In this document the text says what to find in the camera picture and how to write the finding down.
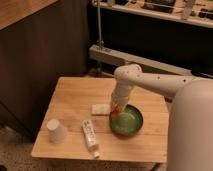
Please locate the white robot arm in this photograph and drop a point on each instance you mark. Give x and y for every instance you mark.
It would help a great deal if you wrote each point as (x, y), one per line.
(190, 130)

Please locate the metal shelf rack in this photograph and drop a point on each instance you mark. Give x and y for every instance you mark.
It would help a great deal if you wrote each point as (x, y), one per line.
(178, 33)

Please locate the white paper cup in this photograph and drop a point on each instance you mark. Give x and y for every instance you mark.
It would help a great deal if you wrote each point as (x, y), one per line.
(57, 132)

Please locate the green bowl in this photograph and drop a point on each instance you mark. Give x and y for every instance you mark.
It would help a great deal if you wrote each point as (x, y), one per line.
(128, 122)

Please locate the wooden table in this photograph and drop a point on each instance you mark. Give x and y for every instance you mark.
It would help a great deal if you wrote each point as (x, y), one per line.
(71, 104)

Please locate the white tube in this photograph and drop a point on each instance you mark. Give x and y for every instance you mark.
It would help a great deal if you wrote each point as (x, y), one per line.
(90, 138)

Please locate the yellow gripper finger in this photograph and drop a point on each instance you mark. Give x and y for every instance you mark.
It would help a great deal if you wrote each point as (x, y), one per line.
(112, 105)
(122, 107)

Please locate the wooden cabinet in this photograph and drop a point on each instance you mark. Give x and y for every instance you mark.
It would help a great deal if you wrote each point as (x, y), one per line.
(34, 53)

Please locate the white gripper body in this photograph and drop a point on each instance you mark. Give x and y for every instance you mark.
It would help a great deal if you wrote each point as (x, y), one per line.
(120, 95)

